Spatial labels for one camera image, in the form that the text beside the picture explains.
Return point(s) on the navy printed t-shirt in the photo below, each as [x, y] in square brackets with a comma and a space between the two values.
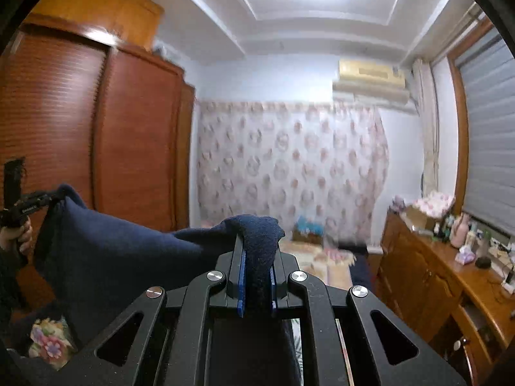
[120, 257]

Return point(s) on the wooden overhead cabinet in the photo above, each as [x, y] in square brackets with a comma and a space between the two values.
[104, 8]

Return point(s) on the wooden louvered wardrobe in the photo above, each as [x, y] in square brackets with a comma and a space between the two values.
[136, 128]

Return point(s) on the pink floral cloth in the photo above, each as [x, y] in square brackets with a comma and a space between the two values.
[436, 203]

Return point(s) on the flower print cloth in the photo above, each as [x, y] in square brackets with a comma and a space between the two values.
[50, 341]

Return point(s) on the person's left hand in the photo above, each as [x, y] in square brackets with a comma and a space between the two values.
[26, 237]

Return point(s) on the beige wall air conditioner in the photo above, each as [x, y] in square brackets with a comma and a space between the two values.
[370, 80]

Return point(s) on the navy bedsheet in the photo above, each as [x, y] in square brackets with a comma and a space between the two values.
[362, 273]

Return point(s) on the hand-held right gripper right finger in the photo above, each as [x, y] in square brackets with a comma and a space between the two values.
[273, 285]

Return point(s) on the floral blanket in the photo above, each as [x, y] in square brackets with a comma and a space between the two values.
[318, 261]

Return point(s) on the black round speaker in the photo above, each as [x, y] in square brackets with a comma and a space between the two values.
[483, 262]

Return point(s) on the pink tissue pack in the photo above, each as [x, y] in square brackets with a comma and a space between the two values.
[466, 256]

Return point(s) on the wooden sideboard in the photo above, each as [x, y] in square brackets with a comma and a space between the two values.
[414, 265]

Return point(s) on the clear storage box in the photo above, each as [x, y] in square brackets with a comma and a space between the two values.
[165, 50]

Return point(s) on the beige tied window curtain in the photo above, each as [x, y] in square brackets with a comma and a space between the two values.
[428, 128]

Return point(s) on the person's left forearm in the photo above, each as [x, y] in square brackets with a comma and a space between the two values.
[8, 289]

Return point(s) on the grey window blind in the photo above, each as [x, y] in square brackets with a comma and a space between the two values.
[487, 136]

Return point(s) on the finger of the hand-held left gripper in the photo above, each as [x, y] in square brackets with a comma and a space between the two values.
[48, 200]

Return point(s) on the pink thermos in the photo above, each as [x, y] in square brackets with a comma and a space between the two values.
[460, 231]

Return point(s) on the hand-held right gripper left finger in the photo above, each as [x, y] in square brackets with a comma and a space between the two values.
[240, 281]

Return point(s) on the cardboard box with blue cloth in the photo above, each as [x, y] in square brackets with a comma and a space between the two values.
[308, 231]

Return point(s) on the circle patterned sheer curtain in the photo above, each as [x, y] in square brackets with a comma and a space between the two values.
[281, 161]

